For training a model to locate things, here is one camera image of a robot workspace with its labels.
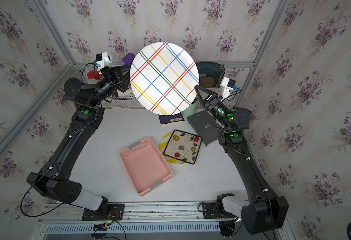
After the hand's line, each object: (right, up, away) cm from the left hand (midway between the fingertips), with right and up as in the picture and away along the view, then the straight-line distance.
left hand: (139, 70), depth 48 cm
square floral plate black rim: (+17, -33, +48) cm, 61 cm away
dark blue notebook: (+4, -15, +64) cm, 66 cm away
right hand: (+19, -5, +6) cm, 20 cm away
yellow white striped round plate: (+3, -33, +50) cm, 60 cm away
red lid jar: (-40, +13, +45) cm, 61 cm away
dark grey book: (+34, -19, +57) cm, 69 cm away
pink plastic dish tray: (-7, -43, +41) cm, 60 cm away
